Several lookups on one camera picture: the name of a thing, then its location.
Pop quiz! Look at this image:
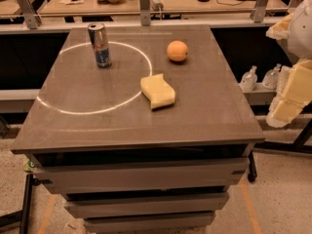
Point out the right clear plastic bottle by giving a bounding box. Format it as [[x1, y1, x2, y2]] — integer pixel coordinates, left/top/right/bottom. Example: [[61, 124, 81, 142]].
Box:
[[261, 63, 281, 90]]

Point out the yellow wavy sponge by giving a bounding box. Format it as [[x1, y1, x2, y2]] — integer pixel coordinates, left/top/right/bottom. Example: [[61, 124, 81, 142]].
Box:
[[140, 74, 176, 109]]

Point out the metal bracket post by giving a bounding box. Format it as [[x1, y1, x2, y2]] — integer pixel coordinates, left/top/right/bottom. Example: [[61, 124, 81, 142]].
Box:
[[17, 0, 42, 29], [139, 0, 150, 26], [251, 0, 269, 23]]

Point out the left metal bracket post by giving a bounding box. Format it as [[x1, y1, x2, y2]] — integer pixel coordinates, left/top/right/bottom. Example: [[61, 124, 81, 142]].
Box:
[[17, 0, 42, 29]]

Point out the white power strip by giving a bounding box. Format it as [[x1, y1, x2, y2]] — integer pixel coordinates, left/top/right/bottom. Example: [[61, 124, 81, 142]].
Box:
[[150, 0, 163, 11]]

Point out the silver blue energy drink can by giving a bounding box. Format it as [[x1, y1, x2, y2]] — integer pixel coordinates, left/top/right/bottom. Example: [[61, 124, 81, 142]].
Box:
[[88, 22, 112, 68]]

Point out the orange fruit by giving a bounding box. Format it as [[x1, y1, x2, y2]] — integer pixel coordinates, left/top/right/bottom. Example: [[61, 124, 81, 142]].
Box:
[[167, 41, 188, 61]]

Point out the grey drawer cabinet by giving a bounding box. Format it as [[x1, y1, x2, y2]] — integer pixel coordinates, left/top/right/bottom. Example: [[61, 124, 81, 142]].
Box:
[[12, 25, 264, 233]]

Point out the middle metal bracket post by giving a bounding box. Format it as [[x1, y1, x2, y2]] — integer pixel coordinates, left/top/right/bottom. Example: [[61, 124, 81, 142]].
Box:
[[139, 0, 150, 26]]

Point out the right metal bracket post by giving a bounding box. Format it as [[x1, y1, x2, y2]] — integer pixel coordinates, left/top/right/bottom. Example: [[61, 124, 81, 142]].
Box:
[[251, 0, 269, 23]]

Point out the foam-padded gripper finger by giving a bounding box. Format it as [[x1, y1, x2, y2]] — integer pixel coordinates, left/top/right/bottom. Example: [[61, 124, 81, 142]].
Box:
[[266, 59, 312, 128], [266, 14, 293, 40]]

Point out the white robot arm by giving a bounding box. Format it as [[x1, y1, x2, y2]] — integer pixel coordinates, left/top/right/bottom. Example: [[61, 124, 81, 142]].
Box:
[[266, 0, 312, 128]]

